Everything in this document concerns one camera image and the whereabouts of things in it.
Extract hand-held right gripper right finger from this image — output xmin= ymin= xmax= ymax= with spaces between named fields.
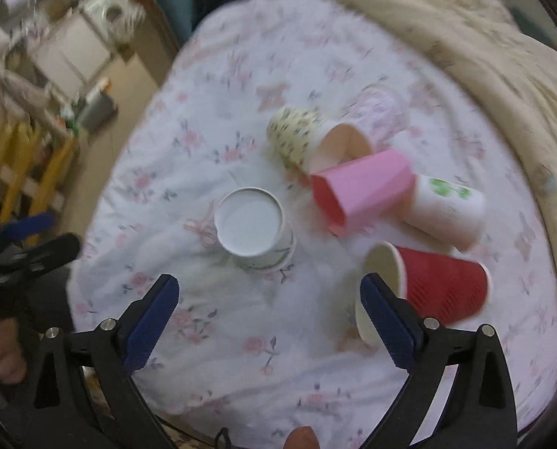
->
xmin=359 ymin=273 xmax=519 ymax=449

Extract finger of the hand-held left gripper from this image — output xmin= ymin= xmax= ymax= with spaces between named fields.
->
xmin=0 ymin=234 xmax=81 ymax=276
xmin=0 ymin=214 xmax=55 ymax=245

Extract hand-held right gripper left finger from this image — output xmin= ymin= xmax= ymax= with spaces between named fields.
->
xmin=23 ymin=274 xmax=181 ymax=449

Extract red ribbed paper cup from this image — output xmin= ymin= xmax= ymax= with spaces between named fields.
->
xmin=356 ymin=242 xmax=491 ymax=351

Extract white paper cup clover print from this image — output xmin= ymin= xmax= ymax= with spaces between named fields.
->
xmin=402 ymin=174 xmax=486 ymax=252

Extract pink plastic cup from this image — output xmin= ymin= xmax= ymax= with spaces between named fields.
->
xmin=310 ymin=149 xmax=417 ymax=237

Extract white paper cup green stems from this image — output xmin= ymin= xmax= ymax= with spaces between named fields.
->
xmin=214 ymin=187 xmax=296 ymax=272

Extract yellow floral paper cup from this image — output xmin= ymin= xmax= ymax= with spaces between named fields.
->
xmin=266 ymin=106 xmax=375 ymax=173

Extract pale pink patterned paper cup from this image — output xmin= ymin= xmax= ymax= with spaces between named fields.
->
xmin=348 ymin=85 xmax=408 ymax=150

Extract person's left hand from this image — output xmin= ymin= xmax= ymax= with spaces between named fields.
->
xmin=0 ymin=319 xmax=29 ymax=384

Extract person's right hand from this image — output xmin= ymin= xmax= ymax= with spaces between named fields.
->
xmin=284 ymin=425 xmax=319 ymax=449

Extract yellow wooden chair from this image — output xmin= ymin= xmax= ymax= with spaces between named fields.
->
xmin=0 ymin=56 xmax=80 ymax=223

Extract white floral bedsheet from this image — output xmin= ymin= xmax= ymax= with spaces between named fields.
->
xmin=68 ymin=0 xmax=557 ymax=449

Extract grey bin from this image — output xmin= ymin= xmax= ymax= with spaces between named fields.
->
xmin=74 ymin=88 xmax=119 ymax=132

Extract white cabinet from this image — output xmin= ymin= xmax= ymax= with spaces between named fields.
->
xmin=26 ymin=9 xmax=120 ymax=100

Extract beige fuzzy blanket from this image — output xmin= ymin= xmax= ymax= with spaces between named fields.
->
xmin=302 ymin=0 xmax=557 ymax=267

